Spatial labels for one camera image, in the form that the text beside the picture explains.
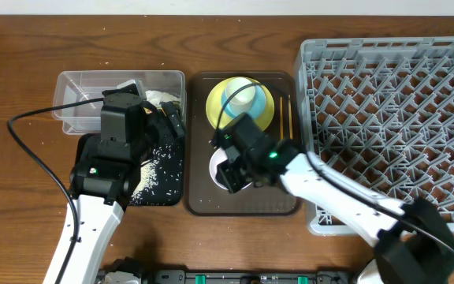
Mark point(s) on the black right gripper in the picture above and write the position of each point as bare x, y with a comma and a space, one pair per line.
229, 173

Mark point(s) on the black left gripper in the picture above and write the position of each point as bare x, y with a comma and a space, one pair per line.
158, 122

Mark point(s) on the white tissue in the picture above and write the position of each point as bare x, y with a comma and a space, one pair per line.
156, 98

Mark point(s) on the white bowl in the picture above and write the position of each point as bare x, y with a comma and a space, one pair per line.
215, 169

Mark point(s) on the rice food waste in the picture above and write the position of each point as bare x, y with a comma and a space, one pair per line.
161, 180

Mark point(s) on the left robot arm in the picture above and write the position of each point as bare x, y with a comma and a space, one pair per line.
90, 224

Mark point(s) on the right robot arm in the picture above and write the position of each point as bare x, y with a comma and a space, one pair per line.
411, 242

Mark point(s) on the grey dishwasher rack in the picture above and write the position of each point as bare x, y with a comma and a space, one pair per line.
381, 111

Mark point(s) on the dark brown serving tray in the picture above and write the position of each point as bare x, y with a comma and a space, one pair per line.
202, 196

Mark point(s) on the black plastic tray bin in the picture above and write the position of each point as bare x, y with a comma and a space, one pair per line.
108, 168

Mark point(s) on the yellow plate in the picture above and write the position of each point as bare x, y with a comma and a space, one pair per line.
217, 98

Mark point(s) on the white paper cup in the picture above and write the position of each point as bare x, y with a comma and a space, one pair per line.
241, 91

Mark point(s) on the blue bowl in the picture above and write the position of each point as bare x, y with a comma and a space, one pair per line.
256, 109

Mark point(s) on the right wooden chopstick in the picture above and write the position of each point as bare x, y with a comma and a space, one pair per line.
290, 126

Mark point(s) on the clear plastic bin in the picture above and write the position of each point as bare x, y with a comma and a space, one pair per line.
79, 86

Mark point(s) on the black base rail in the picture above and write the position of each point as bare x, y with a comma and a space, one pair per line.
129, 270

